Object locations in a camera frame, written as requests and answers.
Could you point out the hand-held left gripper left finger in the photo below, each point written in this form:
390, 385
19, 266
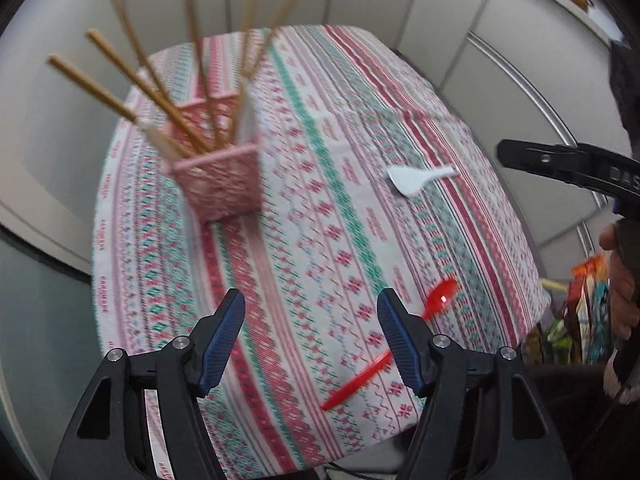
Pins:
222, 345

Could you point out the striped patterned tablecloth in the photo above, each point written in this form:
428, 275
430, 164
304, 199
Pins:
325, 210

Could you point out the red plastic spoon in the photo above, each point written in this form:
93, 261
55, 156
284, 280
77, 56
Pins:
442, 295

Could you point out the pile of snack packets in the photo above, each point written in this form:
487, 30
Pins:
585, 300

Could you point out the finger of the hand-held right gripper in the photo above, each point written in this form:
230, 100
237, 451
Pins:
540, 160

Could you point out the curved steel rail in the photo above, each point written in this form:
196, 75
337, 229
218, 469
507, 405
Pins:
525, 81

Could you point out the dark grey textured cloth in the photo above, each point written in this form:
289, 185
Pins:
627, 95

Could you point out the pink perforated plastic basket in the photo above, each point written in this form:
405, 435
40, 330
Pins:
225, 185

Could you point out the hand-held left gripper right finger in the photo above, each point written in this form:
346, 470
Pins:
400, 345

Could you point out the person's right hand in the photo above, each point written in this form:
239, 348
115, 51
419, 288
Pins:
622, 295

